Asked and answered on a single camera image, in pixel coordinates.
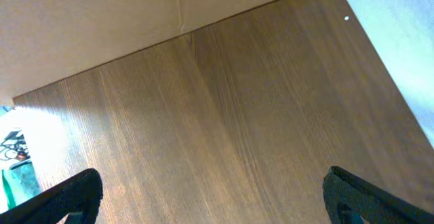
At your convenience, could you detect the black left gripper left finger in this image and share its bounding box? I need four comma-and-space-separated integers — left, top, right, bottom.
1, 168, 103, 224

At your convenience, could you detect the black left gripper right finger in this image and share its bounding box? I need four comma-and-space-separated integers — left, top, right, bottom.
322, 166, 433, 224

